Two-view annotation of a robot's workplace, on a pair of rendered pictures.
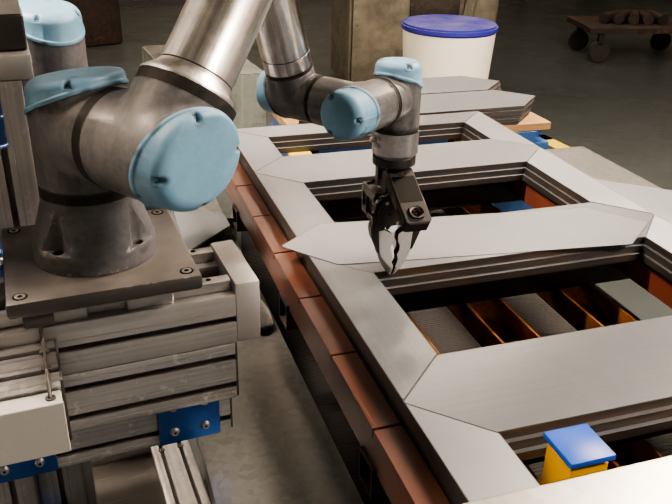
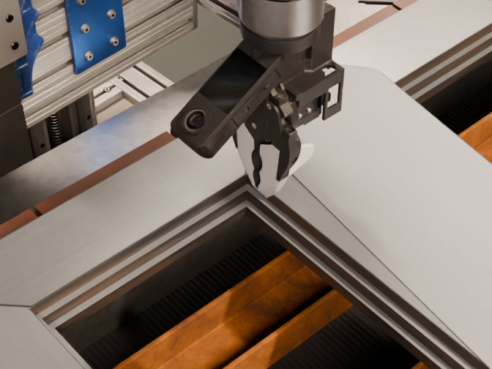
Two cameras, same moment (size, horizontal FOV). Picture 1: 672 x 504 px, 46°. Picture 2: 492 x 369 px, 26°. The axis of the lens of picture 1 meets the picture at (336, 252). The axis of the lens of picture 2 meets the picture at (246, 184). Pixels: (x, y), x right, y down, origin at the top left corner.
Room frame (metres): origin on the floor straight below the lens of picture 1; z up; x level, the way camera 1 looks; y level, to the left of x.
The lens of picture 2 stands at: (0.90, -0.78, 1.63)
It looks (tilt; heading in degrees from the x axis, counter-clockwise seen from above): 45 degrees down; 67
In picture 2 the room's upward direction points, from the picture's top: straight up
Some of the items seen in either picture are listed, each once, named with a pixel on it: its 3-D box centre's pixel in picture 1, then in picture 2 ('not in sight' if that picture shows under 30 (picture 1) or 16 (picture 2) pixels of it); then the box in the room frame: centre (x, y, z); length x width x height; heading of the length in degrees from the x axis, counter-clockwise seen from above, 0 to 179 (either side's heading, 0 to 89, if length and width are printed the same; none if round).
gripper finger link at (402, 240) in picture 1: (396, 244); (289, 162); (1.23, -0.11, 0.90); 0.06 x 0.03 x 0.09; 18
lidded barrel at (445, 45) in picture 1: (444, 80); not in sight; (4.70, -0.63, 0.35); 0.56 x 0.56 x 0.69
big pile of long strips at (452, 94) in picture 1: (407, 104); not in sight; (2.42, -0.21, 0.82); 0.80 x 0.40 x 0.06; 109
